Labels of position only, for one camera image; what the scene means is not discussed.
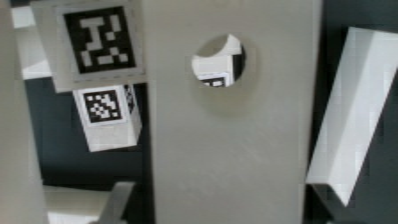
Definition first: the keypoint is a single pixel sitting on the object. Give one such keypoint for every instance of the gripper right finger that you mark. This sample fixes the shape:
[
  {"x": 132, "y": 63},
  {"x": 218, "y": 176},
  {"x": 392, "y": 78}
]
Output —
[{"x": 324, "y": 209}]

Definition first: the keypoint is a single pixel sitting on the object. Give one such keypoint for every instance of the white chair backrest frame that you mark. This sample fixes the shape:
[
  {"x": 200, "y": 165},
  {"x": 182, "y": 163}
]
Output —
[{"x": 230, "y": 132}]

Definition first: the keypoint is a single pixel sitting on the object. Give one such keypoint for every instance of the white chair leg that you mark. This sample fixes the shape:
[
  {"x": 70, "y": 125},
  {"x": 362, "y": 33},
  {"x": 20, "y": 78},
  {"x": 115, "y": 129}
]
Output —
[
  {"x": 111, "y": 116},
  {"x": 93, "y": 41}
]

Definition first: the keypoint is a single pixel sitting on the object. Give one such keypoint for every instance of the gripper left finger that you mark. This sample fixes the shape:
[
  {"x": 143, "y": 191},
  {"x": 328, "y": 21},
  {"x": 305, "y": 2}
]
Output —
[{"x": 125, "y": 209}]

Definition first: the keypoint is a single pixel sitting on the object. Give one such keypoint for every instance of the white front rail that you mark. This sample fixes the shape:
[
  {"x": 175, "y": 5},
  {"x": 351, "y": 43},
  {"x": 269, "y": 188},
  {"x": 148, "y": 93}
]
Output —
[{"x": 76, "y": 206}]

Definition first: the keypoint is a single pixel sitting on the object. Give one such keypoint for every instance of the white right side rail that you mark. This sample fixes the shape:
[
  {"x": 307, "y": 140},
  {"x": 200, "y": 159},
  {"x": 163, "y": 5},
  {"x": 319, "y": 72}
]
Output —
[{"x": 363, "y": 81}]

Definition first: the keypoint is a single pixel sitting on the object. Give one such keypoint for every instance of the white rail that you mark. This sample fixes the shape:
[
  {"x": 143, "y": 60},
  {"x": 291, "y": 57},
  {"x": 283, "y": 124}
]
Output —
[
  {"x": 76, "y": 206},
  {"x": 363, "y": 81}
]

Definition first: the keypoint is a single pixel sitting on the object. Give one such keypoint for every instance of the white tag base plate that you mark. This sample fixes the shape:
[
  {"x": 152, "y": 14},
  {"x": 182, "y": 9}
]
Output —
[{"x": 31, "y": 50}]

